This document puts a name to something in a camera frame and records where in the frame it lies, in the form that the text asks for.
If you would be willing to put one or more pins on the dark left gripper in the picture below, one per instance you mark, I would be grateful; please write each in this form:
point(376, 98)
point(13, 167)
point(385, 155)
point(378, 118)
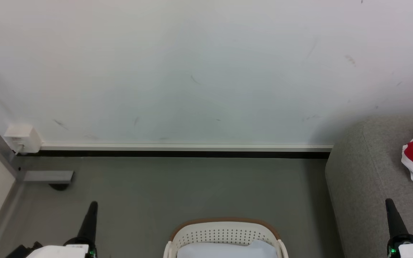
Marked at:
point(84, 244)

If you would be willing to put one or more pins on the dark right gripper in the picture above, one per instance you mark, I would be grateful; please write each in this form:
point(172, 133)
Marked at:
point(400, 240)

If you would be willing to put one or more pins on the cream perforated laundry basket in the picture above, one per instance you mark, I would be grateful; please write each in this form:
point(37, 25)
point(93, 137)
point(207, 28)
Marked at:
point(224, 231)

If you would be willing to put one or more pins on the light grey fabric sofa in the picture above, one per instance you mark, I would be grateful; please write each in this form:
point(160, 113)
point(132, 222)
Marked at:
point(364, 186)

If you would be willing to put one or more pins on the black round foot pad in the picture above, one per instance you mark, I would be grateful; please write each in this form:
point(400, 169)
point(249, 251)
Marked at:
point(59, 186)

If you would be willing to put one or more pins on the light blue garment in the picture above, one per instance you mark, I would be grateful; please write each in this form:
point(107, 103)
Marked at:
point(224, 251)

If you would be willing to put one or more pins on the white wall socket box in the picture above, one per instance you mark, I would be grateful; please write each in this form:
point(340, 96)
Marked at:
point(23, 138)

